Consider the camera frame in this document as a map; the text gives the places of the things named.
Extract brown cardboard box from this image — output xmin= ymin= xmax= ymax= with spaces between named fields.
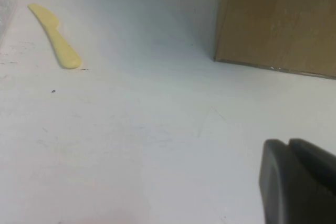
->
xmin=213 ymin=0 xmax=336 ymax=80

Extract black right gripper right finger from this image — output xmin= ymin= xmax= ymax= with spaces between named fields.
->
xmin=288 ymin=138 xmax=336 ymax=193

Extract yellow plastic knife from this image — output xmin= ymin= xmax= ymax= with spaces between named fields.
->
xmin=27 ymin=3 xmax=82 ymax=70

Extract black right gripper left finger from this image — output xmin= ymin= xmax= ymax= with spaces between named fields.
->
xmin=258 ymin=138 xmax=336 ymax=224

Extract clear plastic egg tray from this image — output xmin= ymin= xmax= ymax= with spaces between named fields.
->
xmin=0 ymin=0 xmax=18 ymax=44

